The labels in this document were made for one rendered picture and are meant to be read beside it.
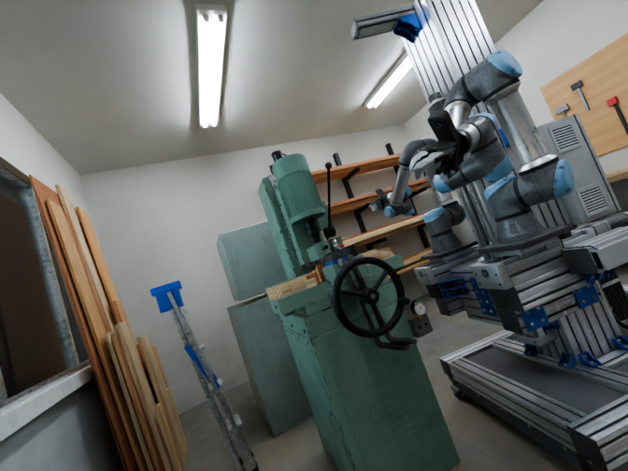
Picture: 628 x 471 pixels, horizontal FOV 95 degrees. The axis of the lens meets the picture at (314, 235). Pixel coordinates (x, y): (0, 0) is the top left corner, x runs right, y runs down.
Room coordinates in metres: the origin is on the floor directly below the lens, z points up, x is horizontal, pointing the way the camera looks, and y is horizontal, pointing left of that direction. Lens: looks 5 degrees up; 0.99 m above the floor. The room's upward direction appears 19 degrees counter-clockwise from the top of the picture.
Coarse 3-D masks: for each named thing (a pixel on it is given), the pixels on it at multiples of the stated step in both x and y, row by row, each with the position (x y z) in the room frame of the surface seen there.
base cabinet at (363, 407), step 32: (384, 320) 1.27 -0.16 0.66; (320, 352) 1.16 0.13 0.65; (352, 352) 1.21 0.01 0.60; (384, 352) 1.25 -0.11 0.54; (416, 352) 1.30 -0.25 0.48; (320, 384) 1.24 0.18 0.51; (352, 384) 1.19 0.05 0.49; (384, 384) 1.23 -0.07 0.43; (416, 384) 1.28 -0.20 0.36; (320, 416) 1.47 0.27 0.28; (352, 416) 1.17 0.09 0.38; (384, 416) 1.21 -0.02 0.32; (416, 416) 1.26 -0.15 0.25; (352, 448) 1.16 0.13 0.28; (384, 448) 1.20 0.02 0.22; (416, 448) 1.24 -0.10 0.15; (448, 448) 1.29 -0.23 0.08
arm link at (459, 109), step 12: (456, 84) 1.02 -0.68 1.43; (456, 96) 1.02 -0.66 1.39; (444, 108) 1.05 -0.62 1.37; (456, 108) 1.01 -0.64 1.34; (468, 108) 1.02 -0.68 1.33; (456, 120) 0.99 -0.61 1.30; (444, 180) 0.93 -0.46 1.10; (456, 180) 0.90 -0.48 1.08; (468, 180) 0.88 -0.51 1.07; (444, 192) 0.96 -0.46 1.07
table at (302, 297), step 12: (372, 264) 1.28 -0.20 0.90; (396, 264) 1.32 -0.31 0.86; (372, 276) 1.17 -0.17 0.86; (312, 288) 1.18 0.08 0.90; (324, 288) 1.20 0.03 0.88; (348, 288) 1.13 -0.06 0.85; (276, 300) 1.17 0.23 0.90; (288, 300) 1.15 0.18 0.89; (300, 300) 1.16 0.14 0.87; (312, 300) 1.18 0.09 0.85; (276, 312) 1.25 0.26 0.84; (288, 312) 1.14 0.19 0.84
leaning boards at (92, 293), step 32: (64, 192) 2.09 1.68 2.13; (64, 224) 1.82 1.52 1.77; (64, 256) 1.74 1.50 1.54; (96, 256) 2.27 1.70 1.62; (96, 288) 2.04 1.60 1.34; (96, 320) 1.81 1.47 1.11; (96, 352) 1.74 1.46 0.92; (128, 352) 1.79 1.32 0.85; (128, 384) 1.73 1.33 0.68; (160, 384) 2.06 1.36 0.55; (128, 416) 1.79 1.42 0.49; (160, 416) 1.81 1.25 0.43; (128, 448) 1.74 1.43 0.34; (160, 448) 1.80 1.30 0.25
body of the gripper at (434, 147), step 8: (464, 136) 0.74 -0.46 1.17; (432, 144) 0.74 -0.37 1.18; (440, 144) 0.72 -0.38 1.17; (448, 144) 0.71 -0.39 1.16; (456, 144) 0.71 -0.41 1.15; (464, 144) 0.75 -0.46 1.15; (432, 152) 0.73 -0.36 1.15; (456, 152) 0.72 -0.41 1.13; (464, 152) 0.77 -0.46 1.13; (448, 160) 0.73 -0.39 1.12; (456, 160) 0.73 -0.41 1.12; (440, 168) 0.73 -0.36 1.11; (448, 168) 0.74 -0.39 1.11; (456, 168) 0.75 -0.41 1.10; (424, 176) 0.78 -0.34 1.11; (448, 176) 0.73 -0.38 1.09
